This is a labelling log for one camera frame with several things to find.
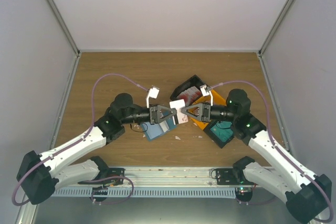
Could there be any white card with red dots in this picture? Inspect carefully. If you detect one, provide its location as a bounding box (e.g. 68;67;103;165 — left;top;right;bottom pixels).
170;99;188;125

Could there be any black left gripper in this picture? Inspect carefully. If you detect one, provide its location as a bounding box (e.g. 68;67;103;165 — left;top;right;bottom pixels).
122;103;177;124

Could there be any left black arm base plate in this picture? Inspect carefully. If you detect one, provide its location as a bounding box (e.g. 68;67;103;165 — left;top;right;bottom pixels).
78;167;125;186

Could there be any aluminium front rail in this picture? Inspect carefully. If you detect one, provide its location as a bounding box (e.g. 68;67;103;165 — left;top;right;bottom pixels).
28;165;313;187

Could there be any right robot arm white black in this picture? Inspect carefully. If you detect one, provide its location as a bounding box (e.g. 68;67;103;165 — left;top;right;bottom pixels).
181;89;332;223

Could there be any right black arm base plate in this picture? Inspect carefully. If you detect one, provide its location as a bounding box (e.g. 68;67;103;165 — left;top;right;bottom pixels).
210;168;255;186

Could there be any black bin with green cards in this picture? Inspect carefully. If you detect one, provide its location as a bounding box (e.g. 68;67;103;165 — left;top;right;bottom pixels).
203;121;234;148

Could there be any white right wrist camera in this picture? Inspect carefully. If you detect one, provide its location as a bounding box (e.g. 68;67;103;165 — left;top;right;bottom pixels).
200;84;214;106

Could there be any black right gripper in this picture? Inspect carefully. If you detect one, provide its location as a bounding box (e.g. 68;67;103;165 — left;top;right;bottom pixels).
182;102;237;123

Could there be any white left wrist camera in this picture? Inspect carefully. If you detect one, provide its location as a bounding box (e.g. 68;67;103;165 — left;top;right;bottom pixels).
146;86;160;108

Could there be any grey slotted cable duct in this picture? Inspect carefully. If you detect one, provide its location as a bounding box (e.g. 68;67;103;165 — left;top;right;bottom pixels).
53;186;236;199

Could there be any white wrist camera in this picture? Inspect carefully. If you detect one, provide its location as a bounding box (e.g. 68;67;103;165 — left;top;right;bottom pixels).
200;84;214;106
146;86;160;108

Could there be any blue leather card holder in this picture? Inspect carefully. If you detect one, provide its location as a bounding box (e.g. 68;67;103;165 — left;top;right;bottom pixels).
141;123;176;142

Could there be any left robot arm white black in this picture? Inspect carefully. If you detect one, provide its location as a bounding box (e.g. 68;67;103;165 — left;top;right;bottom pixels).
12;93;177;206

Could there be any red dot card stack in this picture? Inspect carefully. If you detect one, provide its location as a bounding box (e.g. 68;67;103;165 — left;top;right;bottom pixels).
177;86;202;106

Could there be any black bin with red cards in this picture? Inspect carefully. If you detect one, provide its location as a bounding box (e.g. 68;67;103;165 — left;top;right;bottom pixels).
170;75;205;106

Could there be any orange plastic bin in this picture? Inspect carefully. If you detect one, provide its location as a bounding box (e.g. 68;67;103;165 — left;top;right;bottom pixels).
188;90;226;131

